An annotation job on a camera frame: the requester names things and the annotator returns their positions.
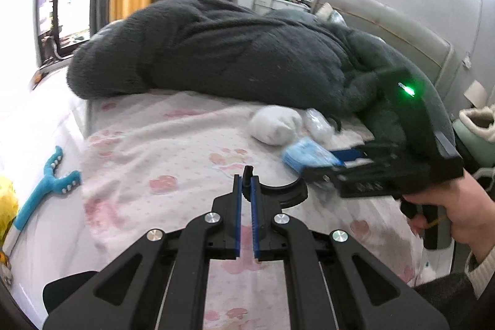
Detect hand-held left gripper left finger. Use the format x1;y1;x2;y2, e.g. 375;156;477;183
42;174;243;330

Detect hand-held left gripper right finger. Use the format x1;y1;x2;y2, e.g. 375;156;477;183
251;175;451;330

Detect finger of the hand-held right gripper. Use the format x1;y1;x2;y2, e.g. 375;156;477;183
330;144;377;162
301;164;343;195

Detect small blue tissue packet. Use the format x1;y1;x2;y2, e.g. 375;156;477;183
282;137;345;174

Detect black tape roll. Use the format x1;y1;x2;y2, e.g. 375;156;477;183
242;165;309;210

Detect clear plastic wrapper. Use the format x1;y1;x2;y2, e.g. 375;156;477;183
303;108;335;139

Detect round white paper ball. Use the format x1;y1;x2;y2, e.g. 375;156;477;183
249;106;303;146

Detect person's right hand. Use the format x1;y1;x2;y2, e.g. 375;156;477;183
408;171;495;264

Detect mint fleece-lined shoe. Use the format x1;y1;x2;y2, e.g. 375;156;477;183
452;108;495;153

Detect white paper tag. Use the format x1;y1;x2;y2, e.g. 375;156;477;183
464;80;490;106

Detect pink printed blanket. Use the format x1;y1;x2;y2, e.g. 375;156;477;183
79;90;426;330

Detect blue wave-pattern quilt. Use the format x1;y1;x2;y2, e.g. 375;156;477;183
327;9;349;30

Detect beige padded headboard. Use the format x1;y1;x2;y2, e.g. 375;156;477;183
321;0;455;95

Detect small beige pillow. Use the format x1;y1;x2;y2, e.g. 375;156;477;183
315;3;334;21

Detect dark grey fleece blanket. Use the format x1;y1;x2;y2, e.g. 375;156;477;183
67;0;455;168

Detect dark teal pillow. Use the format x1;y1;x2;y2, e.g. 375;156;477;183
271;7;316;21

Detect white vanity dresser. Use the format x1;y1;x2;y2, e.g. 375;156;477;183
253;0;310;15

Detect blue plush back scratcher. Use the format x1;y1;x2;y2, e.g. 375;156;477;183
2;145;83;253

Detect yellow plastic bag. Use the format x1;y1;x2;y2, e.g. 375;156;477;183
0;175;19;242

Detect small toy figures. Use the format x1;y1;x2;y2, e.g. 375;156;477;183
0;251;12;286

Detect brown sliding glass door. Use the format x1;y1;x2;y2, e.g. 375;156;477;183
35;0;97;83

